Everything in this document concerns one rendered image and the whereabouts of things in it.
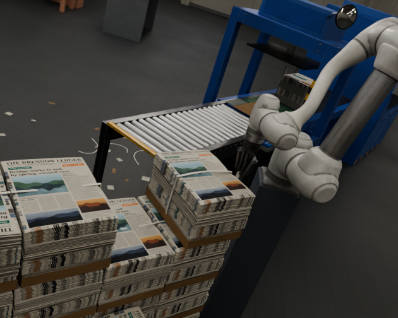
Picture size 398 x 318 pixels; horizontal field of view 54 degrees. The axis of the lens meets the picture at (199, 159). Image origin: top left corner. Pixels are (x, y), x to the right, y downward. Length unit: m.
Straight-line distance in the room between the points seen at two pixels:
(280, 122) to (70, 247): 0.86
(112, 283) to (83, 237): 0.29
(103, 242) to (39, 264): 0.20
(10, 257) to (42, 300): 0.24
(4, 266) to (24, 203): 0.19
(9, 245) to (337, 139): 1.23
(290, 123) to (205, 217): 0.48
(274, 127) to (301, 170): 0.28
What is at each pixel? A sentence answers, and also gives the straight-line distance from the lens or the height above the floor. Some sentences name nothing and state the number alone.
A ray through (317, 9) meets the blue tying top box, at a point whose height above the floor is 1.73.
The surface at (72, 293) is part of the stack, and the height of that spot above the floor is 0.75.
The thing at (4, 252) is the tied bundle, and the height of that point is 1.00.
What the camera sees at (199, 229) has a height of 0.93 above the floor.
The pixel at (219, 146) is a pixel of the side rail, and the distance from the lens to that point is 2.59.
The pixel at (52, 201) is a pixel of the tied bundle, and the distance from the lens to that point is 1.31.
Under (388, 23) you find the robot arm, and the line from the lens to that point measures 1.78.
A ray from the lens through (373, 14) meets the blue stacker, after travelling 5.49.
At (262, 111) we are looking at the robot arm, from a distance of 1.62.
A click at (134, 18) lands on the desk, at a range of 7.98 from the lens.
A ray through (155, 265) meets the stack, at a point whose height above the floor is 0.78.
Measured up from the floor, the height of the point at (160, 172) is 1.00.
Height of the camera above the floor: 1.85
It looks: 27 degrees down
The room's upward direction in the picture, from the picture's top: 19 degrees clockwise
